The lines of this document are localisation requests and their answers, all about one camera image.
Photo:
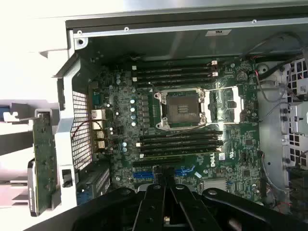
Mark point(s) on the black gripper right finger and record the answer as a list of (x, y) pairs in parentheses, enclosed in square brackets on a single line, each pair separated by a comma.
[(187, 209)]

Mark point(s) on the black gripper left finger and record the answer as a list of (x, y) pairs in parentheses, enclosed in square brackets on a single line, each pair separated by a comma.
[(149, 207)]

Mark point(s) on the blue expansion slot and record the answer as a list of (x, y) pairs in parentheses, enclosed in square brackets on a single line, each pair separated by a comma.
[(143, 174)]

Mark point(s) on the silver chipset heatsink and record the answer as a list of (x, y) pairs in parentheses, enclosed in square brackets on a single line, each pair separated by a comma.
[(213, 184)]

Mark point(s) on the black expansion slot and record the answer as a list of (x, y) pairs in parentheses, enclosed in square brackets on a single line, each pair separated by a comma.
[(156, 160)]

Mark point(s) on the black RAM slot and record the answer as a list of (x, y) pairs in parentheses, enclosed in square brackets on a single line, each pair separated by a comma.
[(173, 82), (180, 133), (173, 65), (173, 70), (180, 140), (180, 146), (173, 76)]

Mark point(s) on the green motherboard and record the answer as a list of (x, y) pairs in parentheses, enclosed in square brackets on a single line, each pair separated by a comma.
[(240, 149)]

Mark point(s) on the CPU socket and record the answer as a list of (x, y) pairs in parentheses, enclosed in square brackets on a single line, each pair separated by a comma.
[(183, 108)]

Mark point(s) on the silver metal disk bay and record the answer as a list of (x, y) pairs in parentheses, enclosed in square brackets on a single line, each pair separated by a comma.
[(272, 134)]

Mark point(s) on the open metal socket cover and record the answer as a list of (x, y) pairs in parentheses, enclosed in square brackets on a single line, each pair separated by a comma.
[(234, 106)]

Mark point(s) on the open black PC case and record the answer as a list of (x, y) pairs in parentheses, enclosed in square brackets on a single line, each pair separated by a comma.
[(67, 125)]

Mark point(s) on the grey parts rack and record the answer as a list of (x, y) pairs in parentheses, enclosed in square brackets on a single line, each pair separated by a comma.
[(21, 113)]

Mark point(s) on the blue plastic disk caddy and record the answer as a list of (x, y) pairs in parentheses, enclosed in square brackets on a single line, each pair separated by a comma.
[(2, 114)]

